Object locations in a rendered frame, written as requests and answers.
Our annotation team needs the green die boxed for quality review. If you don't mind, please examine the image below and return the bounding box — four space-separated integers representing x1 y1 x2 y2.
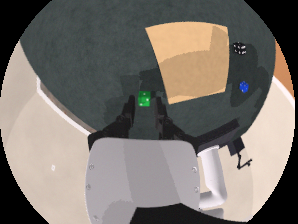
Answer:
138 91 151 106

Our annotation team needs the tan flat mat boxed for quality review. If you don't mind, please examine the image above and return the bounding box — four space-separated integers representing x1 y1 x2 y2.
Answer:
145 22 229 104

